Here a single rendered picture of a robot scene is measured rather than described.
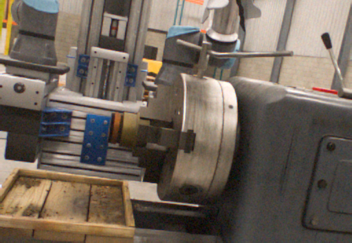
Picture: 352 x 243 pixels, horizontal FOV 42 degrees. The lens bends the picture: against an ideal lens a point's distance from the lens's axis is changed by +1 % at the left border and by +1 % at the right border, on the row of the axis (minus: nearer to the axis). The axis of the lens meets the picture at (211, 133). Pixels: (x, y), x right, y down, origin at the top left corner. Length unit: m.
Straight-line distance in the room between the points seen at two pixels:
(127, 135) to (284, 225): 0.41
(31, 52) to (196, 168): 0.84
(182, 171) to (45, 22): 0.86
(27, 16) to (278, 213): 1.07
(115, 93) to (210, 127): 0.81
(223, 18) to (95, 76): 0.52
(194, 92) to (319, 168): 0.32
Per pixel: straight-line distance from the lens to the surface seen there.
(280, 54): 0.95
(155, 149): 1.12
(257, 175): 0.97
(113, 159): 1.69
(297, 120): 0.97
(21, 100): 1.54
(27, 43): 1.66
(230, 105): 1.03
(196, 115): 0.99
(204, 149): 0.98
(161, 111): 1.13
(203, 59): 1.08
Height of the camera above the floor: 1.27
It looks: 8 degrees down
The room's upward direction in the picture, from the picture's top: 11 degrees clockwise
